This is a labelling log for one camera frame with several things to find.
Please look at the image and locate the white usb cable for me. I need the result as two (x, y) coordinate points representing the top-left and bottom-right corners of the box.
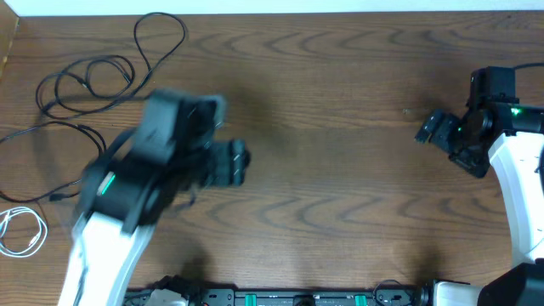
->
(0, 206), (49, 259)

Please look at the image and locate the black usb cable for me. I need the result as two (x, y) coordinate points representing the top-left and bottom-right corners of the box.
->
(0, 121), (108, 204)

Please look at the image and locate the thin black cable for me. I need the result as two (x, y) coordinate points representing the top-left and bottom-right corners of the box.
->
(34, 11), (187, 122)

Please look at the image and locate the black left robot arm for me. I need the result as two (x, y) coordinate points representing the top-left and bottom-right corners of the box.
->
(59, 88), (251, 305)

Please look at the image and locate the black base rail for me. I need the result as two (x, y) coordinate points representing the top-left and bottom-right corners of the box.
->
(122, 276), (433, 306)

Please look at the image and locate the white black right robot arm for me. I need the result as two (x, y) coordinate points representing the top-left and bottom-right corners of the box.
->
(412, 66), (543, 306)

